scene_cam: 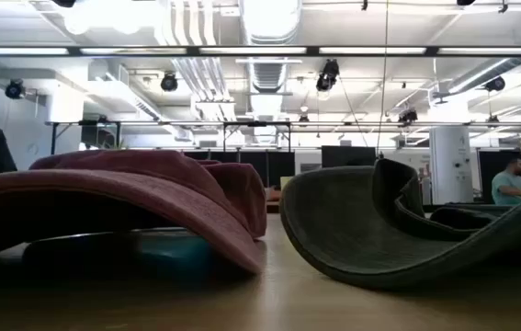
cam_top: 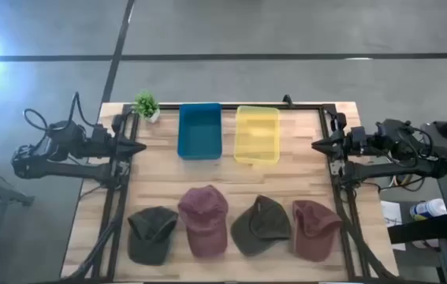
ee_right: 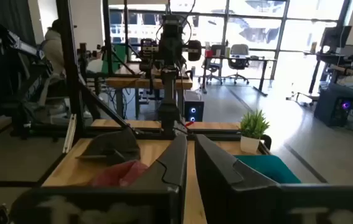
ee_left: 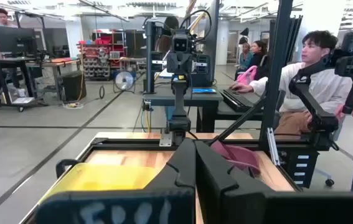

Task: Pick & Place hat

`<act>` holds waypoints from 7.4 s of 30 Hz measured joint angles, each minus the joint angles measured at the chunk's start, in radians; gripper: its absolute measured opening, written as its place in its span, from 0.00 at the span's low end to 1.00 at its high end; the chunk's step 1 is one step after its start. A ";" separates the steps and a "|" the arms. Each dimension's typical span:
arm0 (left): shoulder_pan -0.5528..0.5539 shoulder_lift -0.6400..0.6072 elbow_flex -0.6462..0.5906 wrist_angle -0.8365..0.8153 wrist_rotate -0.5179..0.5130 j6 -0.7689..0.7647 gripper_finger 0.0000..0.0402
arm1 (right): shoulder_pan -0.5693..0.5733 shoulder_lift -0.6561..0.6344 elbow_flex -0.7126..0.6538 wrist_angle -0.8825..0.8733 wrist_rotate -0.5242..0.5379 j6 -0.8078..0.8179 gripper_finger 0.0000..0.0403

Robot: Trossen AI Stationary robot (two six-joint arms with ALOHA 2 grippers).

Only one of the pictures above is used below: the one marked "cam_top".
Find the white paper sheet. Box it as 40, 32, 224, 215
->
380, 200, 407, 252

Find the blue plastic bin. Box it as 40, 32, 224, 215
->
177, 103, 223, 161

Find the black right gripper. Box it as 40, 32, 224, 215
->
311, 126, 368, 159

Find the black strap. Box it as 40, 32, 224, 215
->
387, 215, 447, 245

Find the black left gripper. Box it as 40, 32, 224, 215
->
104, 133, 147, 161

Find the white wipes canister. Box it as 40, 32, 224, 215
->
409, 198, 447, 221

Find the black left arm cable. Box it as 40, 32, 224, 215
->
23, 92, 98, 133

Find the yellow plastic bin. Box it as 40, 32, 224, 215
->
233, 105, 281, 166

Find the maroon baseball cap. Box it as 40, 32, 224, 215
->
292, 199, 344, 263
177, 184, 230, 258

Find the small green potted plant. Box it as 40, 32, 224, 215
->
132, 91, 161, 124

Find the floor cable bundle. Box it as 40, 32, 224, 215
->
378, 173, 429, 194

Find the black aluminium table frame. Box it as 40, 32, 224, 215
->
61, 103, 401, 283

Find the dark green baseball cap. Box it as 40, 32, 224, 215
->
229, 194, 292, 256
127, 205, 179, 266

